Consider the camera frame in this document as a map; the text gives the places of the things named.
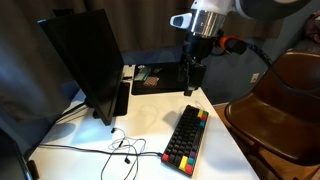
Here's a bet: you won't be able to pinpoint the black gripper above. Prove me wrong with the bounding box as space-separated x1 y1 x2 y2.
178 31 218 97

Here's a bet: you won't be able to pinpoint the black keyboard with coloured keys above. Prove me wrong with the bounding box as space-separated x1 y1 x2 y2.
161 104 210 177

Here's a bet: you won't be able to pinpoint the black flat tray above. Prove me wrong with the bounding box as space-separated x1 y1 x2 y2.
130 62 201 96

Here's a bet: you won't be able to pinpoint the pink patterned card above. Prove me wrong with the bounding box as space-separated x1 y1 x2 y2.
143 76 160 89

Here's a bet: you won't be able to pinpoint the green packet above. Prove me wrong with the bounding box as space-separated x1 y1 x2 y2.
134 65 151 82

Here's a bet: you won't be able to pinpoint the grey curtain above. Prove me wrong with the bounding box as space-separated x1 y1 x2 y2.
0 0 85 125
83 0 284 54

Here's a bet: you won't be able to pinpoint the brown glossy chair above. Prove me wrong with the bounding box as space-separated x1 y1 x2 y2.
223 49 320 180

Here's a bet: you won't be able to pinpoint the large black monitor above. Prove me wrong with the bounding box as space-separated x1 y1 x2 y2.
37 8 132 127

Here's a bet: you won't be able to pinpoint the dark red cloth bundle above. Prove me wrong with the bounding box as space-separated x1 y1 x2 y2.
304 10 320 45

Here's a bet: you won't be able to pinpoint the white wall outlet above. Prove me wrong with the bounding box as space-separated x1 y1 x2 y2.
250 72 261 85

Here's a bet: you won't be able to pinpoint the black robot cable orange connector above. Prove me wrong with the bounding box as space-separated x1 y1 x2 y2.
218 34 278 73

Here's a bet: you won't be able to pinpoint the black wired earphones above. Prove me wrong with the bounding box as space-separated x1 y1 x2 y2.
99 127 148 180

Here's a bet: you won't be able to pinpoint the black keyboard cable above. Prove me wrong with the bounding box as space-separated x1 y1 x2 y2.
38 143 164 158

